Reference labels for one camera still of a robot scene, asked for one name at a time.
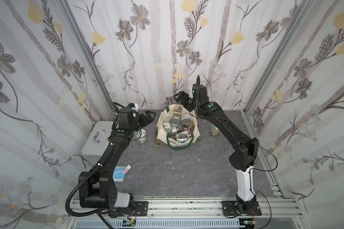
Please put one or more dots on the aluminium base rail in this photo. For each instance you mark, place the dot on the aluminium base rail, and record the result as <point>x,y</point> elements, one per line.
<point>207,213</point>

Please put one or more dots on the white cartoon label seed jar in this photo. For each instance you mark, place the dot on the white cartoon label seed jar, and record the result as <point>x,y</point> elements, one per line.
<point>140,137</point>

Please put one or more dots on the clear purple label seed jar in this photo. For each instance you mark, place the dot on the clear purple label seed jar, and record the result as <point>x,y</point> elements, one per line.
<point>214,131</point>

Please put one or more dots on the cream canvas tote bag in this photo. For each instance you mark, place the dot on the cream canvas tote bag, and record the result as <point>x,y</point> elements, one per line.
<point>165,125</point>

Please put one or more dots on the grey metal case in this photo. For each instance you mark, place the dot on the grey metal case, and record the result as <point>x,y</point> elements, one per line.
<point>97,142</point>

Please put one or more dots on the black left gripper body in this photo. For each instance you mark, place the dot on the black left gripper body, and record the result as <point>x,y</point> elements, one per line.
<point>140,119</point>

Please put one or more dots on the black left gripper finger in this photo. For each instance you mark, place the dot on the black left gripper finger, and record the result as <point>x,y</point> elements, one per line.
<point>149,114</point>
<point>150,120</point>

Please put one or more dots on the small white pink tube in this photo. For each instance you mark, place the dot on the small white pink tube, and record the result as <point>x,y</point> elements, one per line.
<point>126,169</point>

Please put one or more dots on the grey label seed jar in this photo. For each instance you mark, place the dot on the grey label seed jar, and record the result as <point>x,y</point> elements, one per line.
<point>183,136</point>

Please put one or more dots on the teal label seed jar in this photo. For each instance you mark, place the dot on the teal label seed jar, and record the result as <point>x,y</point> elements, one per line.
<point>186,121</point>

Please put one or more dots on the blue face mask pack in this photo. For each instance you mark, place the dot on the blue face mask pack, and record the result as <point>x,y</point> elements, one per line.
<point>119,174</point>

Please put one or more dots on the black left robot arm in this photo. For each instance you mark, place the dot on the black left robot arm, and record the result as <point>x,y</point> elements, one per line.
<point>96,188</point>

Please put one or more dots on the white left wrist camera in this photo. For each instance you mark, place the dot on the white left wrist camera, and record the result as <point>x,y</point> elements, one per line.
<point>133,106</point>

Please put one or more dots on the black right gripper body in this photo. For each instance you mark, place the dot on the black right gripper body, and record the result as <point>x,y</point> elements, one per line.
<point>186,99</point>

